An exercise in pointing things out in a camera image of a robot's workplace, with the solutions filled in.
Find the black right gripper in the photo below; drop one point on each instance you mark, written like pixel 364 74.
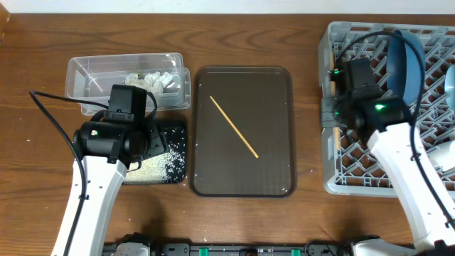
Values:
pixel 344 124

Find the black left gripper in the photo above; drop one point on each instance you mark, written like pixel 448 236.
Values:
pixel 156 146

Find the pile of white rice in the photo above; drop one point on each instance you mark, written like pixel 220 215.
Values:
pixel 153 169

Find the dark blue plate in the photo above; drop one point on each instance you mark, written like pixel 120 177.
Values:
pixel 403 66

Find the white tissue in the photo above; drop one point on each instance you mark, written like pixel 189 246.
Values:
pixel 155 83

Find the light blue small bowl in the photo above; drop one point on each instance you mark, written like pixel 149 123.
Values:
pixel 449 85

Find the green cup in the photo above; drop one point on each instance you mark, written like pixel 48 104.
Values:
pixel 442 158

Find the wooden chopstick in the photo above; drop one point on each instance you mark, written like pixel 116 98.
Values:
pixel 336 130
pixel 236 130

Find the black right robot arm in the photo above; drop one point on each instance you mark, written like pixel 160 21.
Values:
pixel 388 129

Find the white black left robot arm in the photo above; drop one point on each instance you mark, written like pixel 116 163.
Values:
pixel 104 152

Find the grey dishwasher rack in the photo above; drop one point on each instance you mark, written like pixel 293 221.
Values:
pixel 353 170

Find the clear plastic waste bin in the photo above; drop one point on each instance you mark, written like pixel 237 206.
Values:
pixel 91 78

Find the black rectangular tray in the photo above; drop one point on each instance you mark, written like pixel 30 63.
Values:
pixel 177 142

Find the brown serving tray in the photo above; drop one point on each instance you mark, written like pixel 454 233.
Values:
pixel 259 102

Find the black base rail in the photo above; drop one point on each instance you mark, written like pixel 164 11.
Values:
pixel 142 244

